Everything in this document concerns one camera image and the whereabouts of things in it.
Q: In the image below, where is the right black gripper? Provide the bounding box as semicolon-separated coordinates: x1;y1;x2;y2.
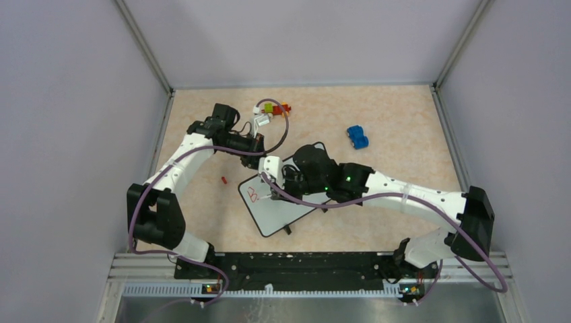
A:
271;166;328;205

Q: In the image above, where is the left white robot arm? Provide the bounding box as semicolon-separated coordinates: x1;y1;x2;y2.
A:
127;104;265;278

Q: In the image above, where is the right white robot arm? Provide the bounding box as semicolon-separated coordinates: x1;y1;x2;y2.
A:
281;145;495;277

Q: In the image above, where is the red green toy train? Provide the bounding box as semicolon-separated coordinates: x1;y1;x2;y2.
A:
262;103;291;117

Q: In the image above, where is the blue toy car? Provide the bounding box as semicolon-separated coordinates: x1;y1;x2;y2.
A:
346;125;369;149

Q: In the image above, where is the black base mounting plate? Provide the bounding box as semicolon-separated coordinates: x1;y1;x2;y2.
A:
174;251;438;282

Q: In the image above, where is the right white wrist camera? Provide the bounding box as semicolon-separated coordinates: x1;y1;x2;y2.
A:
258;155;284;188

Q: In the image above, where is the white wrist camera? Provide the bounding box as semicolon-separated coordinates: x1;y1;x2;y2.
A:
250;106;271;137
258;155;284;188

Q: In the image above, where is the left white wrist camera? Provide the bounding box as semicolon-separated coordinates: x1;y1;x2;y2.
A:
250;106;271;137

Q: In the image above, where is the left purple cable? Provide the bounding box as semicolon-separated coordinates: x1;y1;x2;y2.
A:
127;98;291;308

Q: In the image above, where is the purple cable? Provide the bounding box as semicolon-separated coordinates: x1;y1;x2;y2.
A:
127;98;291;308
261;171;510;304

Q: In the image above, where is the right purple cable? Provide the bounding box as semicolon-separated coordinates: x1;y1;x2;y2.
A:
261;171;510;304

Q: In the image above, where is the grey slotted cable duct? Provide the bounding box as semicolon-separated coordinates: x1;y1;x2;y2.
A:
123;283;403;298

